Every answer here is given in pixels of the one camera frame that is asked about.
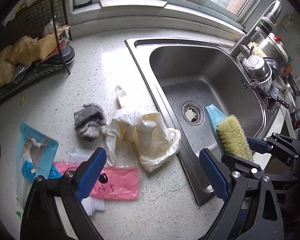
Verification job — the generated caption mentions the pink plastic bag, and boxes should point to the pink plastic bag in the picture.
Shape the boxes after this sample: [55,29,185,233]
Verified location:
[55,162,139,200]

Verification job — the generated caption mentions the yellow scrub brush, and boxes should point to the yellow scrub brush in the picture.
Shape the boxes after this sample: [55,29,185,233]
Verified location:
[204,104,253,161]

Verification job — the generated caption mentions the blue plastic bag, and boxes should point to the blue plastic bag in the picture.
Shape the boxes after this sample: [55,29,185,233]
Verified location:
[48,165,62,179]

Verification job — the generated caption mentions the blue toothbrush blister pack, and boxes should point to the blue toothbrush blister pack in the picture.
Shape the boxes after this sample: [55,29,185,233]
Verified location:
[15,123,59,210]

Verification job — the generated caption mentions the grey kitchen faucet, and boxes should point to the grey kitchen faucet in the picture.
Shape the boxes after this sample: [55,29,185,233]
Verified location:
[229,0,282,58]

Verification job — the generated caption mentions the white tissue pack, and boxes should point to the white tissue pack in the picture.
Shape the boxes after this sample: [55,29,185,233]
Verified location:
[70,148,106,216]

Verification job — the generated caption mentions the black steel wool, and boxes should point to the black steel wool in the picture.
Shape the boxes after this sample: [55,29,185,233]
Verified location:
[251,81,271,107]

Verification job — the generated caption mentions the grey rag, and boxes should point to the grey rag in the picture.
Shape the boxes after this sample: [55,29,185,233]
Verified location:
[74,103,107,141]

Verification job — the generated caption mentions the cream rubber gloves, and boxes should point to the cream rubber gloves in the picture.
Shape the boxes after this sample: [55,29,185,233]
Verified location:
[104,86,181,172]

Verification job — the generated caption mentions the steel bowl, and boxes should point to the steel bowl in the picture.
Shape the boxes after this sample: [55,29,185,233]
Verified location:
[242,54,272,83]

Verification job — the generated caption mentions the white rice cooker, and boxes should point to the white rice cooker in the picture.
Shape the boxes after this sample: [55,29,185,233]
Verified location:
[258,33,288,67]

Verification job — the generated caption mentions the stainless steel sink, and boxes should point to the stainless steel sink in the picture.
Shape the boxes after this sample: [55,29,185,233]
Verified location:
[126,37,280,205]

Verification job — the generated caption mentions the ginger root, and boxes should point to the ginger root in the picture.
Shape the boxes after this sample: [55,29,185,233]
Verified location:
[0,34,57,87]

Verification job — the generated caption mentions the black wire rack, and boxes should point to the black wire rack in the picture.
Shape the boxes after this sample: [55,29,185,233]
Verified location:
[0,0,75,103]

